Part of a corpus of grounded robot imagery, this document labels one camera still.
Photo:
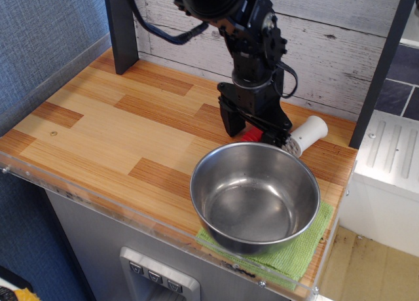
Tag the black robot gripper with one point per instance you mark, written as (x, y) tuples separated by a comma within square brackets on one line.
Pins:
[(259, 106)]

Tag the red handled metal fork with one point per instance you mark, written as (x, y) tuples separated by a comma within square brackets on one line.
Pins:
[(253, 135)]

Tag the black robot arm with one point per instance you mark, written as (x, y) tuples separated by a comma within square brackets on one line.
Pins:
[(249, 28)]

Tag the white salt shaker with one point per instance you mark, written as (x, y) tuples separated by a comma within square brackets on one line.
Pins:
[(304, 136)]

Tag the stainless steel pot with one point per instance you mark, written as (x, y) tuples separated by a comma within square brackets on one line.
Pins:
[(254, 198)]

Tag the green cloth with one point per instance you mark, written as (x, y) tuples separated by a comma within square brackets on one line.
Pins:
[(291, 261)]

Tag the white ridged sink unit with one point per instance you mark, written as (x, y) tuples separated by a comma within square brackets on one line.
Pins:
[(381, 201)]

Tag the silver dispenser button panel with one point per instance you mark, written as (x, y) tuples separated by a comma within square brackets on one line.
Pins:
[(149, 279)]

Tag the clear acrylic edge guard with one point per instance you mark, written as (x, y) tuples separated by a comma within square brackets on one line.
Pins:
[(97, 228)]

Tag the yellow object in corner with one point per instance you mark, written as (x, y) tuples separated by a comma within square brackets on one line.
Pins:
[(18, 295)]

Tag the dark grey left post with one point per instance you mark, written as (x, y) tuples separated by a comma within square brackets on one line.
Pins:
[(123, 34)]

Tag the dark grey post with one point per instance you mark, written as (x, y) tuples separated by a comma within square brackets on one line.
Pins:
[(388, 52), (123, 34)]

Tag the dark grey right post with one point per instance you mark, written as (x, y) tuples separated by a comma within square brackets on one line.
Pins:
[(388, 52)]

